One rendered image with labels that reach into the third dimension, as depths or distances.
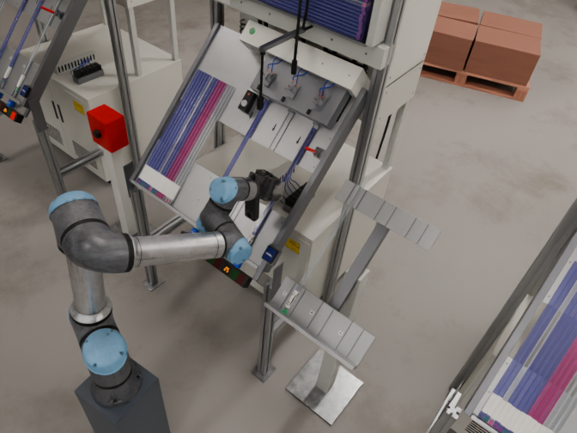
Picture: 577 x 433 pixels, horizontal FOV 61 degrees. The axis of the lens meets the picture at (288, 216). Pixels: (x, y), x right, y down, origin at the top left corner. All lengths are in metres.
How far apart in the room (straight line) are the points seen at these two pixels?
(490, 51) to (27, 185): 3.57
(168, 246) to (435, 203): 2.26
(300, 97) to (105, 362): 1.03
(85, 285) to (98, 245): 0.26
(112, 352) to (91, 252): 0.39
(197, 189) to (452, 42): 3.07
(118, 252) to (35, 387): 1.31
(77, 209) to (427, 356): 1.77
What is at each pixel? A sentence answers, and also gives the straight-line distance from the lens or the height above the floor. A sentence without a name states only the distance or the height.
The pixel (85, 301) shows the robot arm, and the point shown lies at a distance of 1.49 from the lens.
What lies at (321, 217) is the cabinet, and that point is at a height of 0.62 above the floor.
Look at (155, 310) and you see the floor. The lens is 2.49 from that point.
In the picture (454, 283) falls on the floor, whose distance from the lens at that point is 2.81.
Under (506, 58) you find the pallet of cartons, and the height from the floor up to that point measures 0.32.
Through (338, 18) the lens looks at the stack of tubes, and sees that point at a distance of 1.61.
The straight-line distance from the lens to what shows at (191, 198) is 1.87.
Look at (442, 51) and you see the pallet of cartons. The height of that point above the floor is 0.26.
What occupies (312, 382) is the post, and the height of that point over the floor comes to 0.01.
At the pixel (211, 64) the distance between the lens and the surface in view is 2.00.
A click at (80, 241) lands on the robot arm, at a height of 1.18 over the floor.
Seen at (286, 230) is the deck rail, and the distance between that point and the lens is 1.66.
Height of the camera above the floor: 2.03
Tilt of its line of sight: 44 degrees down
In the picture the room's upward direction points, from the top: 7 degrees clockwise
